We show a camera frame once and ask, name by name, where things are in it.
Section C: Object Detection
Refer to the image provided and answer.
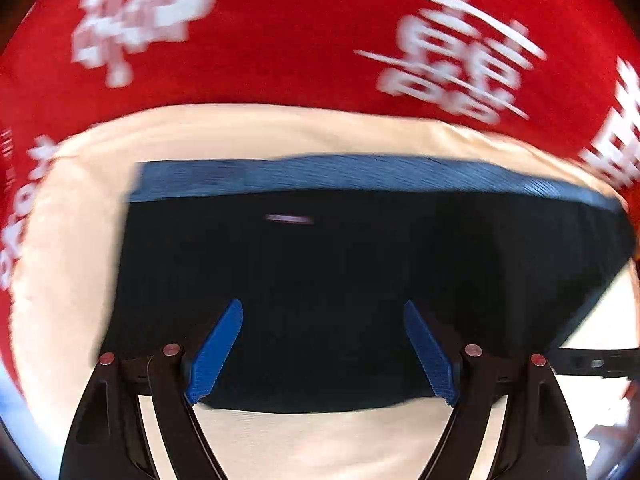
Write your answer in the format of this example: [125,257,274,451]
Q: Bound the red blanket with white print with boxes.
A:
[0,0,640,396]

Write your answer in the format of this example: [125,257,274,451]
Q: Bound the cream cloth sheet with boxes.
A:
[10,104,640,480]

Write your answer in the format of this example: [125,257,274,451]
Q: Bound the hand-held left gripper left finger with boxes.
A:
[59,299,244,480]

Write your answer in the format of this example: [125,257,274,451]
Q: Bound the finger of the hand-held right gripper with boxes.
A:
[547,346,640,380]

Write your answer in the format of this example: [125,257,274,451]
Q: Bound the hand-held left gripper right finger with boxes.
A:
[403,300,588,480]

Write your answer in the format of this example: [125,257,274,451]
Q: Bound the black pants with blue waistband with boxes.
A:
[97,156,638,413]

